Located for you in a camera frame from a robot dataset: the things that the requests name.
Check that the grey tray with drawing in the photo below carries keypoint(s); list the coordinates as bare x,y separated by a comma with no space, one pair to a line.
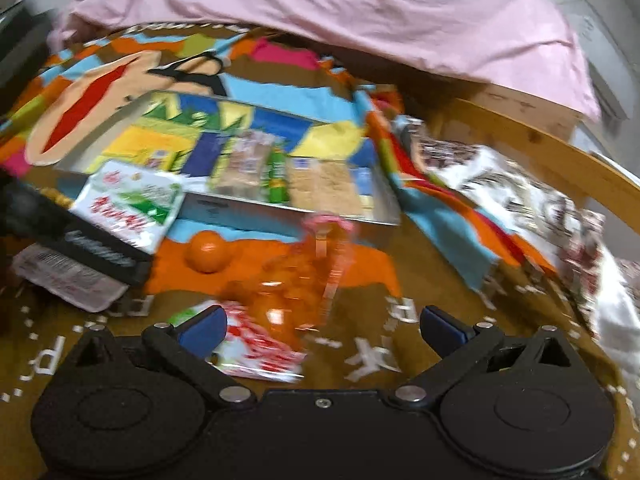
225,210

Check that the small orange tangerine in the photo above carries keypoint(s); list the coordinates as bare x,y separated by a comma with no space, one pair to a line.
207,251

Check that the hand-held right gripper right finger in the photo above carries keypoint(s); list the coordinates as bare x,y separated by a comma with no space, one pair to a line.
440,331

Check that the wooden box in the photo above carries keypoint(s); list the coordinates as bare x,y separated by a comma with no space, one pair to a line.
530,107

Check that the long blue packet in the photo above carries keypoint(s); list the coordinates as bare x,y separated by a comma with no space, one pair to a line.
210,155

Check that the pink bed sheet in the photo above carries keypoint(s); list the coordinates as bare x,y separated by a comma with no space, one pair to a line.
350,10

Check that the clear snack bar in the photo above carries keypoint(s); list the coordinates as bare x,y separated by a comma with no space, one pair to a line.
242,160

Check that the white air conditioner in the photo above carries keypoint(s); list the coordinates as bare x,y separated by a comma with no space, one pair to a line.
610,95

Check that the floral patterned pillow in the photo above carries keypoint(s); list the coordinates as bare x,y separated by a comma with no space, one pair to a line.
525,200

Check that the red white snack packet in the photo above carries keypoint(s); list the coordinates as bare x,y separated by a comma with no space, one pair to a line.
260,355

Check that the white printed snack packet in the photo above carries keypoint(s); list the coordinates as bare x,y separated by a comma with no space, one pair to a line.
65,275

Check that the colourful printed blanket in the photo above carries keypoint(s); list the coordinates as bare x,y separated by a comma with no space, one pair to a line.
425,260

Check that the white green snack packet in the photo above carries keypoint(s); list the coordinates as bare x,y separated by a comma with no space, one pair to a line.
130,200

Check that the clear orange bag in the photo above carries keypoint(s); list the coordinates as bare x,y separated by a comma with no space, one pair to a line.
295,290

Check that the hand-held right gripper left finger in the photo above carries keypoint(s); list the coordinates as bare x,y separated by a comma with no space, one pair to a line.
205,332

